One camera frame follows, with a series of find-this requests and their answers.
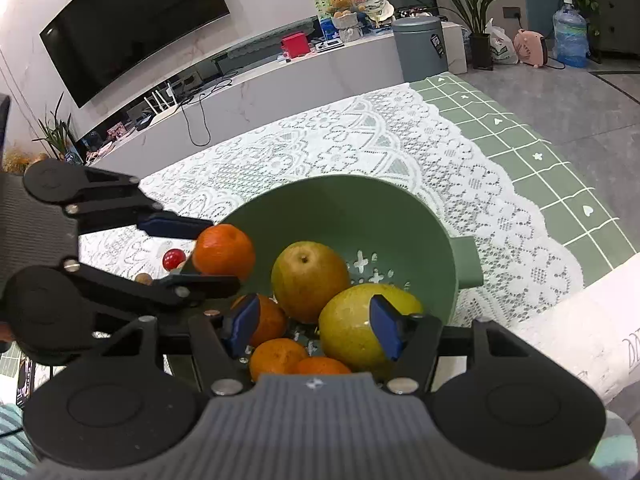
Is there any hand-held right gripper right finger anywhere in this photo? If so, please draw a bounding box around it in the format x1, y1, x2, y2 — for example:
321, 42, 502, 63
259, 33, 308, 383
369, 294, 538, 395

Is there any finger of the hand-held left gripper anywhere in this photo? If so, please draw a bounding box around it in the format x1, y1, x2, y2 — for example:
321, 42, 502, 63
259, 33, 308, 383
62, 257, 242, 333
65, 167, 215, 241

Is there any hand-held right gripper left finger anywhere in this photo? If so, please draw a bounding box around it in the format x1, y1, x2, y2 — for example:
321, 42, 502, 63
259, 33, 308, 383
75, 294, 261, 396

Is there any orange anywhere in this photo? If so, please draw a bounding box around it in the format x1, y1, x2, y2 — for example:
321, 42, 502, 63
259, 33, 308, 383
295, 356, 353, 376
249, 338, 311, 383
231, 294, 288, 348
192, 224, 257, 281

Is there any large yellow-green pomelo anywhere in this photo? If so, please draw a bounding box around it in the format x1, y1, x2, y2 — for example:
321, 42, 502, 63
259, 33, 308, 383
318, 284, 426, 373

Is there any brown pear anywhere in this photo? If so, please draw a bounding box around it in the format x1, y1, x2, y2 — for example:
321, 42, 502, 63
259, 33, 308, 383
271, 241, 351, 323

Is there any green colander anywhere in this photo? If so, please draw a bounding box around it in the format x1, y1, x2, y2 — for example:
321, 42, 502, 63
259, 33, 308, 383
212, 175, 483, 386

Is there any small potted plant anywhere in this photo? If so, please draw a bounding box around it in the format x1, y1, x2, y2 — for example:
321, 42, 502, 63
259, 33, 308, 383
32, 92, 76, 161

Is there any white router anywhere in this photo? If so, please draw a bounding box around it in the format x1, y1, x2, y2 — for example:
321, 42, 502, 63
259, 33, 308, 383
144, 82, 181, 116

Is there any white paper sheet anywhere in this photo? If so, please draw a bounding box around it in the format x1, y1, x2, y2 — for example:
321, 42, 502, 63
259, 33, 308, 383
510, 260, 640, 406

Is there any white lace tablecloth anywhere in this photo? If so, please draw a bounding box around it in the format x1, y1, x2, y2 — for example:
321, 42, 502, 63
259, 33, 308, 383
77, 82, 586, 341

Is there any white marble media console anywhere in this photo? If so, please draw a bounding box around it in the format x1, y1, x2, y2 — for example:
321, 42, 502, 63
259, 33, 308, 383
85, 25, 468, 181

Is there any black television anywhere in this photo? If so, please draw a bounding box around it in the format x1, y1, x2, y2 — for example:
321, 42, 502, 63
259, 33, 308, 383
39, 0, 231, 109

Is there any striped teal clothing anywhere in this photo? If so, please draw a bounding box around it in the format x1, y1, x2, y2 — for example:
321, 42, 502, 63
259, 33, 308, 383
0, 402, 638, 480

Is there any green grid table mat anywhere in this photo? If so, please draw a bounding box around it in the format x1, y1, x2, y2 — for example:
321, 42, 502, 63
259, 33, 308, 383
0, 72, 638, 381

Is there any red box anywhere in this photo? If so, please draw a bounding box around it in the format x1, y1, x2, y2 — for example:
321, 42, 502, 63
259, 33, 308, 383
280, 31, 311, 58

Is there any grey trash bin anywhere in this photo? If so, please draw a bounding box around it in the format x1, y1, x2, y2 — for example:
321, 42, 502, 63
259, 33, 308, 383
391, 16, 449, 83

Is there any potted long-leaf plant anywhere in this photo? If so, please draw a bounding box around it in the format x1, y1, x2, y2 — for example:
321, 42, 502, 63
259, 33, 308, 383
415, 0, 521, 71

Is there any white printed hand fan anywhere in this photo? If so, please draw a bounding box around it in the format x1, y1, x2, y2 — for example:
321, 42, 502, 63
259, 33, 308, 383
367, 0, 396, 23

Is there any white plastic bag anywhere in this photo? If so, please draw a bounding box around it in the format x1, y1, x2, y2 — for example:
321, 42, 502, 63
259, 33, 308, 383
485, 19, 519, 65

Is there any pink heater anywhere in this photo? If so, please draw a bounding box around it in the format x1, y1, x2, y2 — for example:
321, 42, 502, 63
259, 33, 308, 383
513, 28, 549, 68

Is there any blue water jug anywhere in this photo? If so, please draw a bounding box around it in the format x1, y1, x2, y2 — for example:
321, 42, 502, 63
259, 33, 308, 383
552, 0, 591, 68

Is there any dark grey cabinet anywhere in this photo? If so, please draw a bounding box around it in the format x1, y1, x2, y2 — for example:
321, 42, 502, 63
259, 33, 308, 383
585, 0, 640, 53

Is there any black cable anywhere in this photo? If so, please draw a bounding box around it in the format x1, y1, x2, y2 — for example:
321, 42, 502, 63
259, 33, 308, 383
180, 92, 213, 146

